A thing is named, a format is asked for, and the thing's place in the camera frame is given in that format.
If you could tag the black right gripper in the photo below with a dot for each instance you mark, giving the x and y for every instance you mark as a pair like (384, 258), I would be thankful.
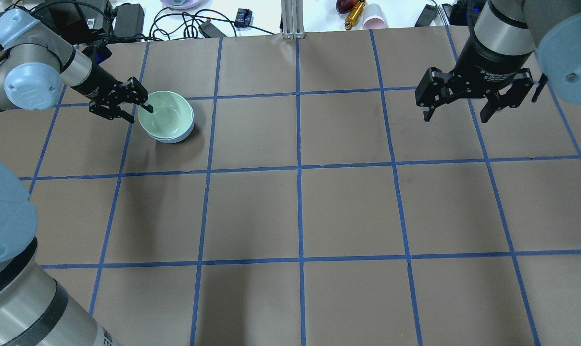
(488, 63)

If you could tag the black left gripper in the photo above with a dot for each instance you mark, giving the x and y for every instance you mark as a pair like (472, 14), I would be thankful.
(91, 82)

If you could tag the green bowl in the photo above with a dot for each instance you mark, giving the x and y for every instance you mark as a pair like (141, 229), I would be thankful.
(172, 115)

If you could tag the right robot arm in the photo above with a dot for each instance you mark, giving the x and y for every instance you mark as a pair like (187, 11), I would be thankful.
(549, 28)

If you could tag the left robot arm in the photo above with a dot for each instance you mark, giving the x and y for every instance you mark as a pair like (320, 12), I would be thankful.
(35, 310)

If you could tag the blue bowl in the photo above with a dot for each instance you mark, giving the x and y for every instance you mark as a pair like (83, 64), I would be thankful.
(175, 139)

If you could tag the black power adapter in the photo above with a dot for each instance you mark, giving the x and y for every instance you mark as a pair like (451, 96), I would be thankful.
(128, 20)

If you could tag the aluminium frame post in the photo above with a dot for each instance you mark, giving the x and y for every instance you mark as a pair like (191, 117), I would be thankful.
(292, 19)

